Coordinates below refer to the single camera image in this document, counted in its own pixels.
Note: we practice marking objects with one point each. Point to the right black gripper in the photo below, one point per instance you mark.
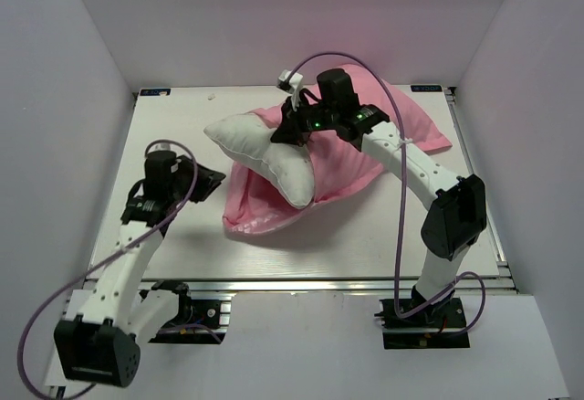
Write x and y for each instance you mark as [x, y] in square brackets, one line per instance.
[291, 130]

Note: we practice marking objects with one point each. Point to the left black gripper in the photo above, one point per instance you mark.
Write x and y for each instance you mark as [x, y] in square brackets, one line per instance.
[207, 182]

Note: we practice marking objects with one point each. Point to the white pillow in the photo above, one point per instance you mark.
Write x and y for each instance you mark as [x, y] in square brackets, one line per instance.
[246, 139]

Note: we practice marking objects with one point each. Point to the pink pillowcase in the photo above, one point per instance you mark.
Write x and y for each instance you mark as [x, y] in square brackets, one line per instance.
[254, 207]

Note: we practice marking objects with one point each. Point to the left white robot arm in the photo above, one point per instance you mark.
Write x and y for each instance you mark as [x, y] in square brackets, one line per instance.
[102, 343]

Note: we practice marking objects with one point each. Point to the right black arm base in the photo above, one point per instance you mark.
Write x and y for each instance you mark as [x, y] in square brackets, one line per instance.
[443, 329]

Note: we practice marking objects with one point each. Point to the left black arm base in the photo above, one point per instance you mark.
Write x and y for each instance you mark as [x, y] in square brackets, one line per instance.
[168, 313]

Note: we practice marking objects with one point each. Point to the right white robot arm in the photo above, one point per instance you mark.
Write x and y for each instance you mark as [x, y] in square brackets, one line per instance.
[455, 204]

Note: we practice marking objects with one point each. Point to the blue label sticker left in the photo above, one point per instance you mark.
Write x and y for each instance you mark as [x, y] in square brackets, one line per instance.
[154, 92]

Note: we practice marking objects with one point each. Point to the blue label sticker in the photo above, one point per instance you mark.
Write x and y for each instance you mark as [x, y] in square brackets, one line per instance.
[154, 92]
[426, 88]

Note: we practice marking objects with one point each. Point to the blue label sticker right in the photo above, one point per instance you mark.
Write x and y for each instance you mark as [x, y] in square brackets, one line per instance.
[426, 88]

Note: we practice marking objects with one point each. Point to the white front board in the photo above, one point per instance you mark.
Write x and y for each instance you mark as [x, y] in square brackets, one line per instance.
[326, 345]

